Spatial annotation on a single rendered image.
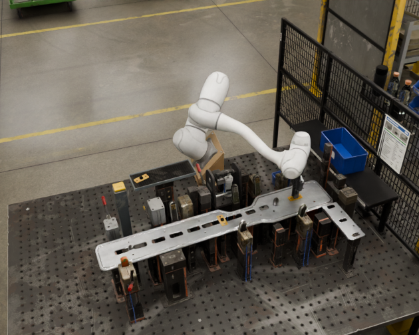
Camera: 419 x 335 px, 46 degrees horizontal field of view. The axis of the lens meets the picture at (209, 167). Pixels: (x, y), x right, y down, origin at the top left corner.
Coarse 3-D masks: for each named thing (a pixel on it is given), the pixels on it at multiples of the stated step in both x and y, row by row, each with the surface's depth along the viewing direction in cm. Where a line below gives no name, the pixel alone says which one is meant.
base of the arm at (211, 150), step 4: (208, 140) 347; (208, 144) 340; (212, 144) 343; (208, 148) 338; (212, 148) 339; (208, 152) 338; (212, 152) 338; (216, 152) 337; (204, 156) 338; (208, 156) 339; (212, 156) 339; (196, 160) 342; (200, 160) 340; (204, 160) 340; (208, 160) 340; (192, 164) 348; (200, 164) 342; (204, 164) 340; (200, 168) 341
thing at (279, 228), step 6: (276, 228) 274; (282, 228) 274; (276, 234) 274; (282, 234) 273; (276, 240) 277; (282, 240) 276; (276, 246) 279; (282, 246) 281; (276, 252) 283; (270, 258) 293; (276, 258) 286; (276, 264) 289; (282, 264) 290
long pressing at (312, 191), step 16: (272, 192) 296; (288, 192) 296; (304, 192) 295; (320, 192) 295; (256, 208) 286; (272, 208) 285; (288, 208) 285; (176, 224) 277; (192, 224) 277; (256, 224) 277; (128, 240) 268; (144, 240) 268; (176, 240) 268; (192, 240) 267; (96, 256) 261; (112, 256) 260; (128, 256) 260; (144, 256) 260
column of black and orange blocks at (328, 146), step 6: (330, 144) 299; (324, 150) 303; (330, 150) 300; (324, 156) 305; (330, 156) 303; (324, 162) 306; (330, 162) 306; (324, 168) 309; (324, 174) 311; (324, 180) 314; (324, 186) 318
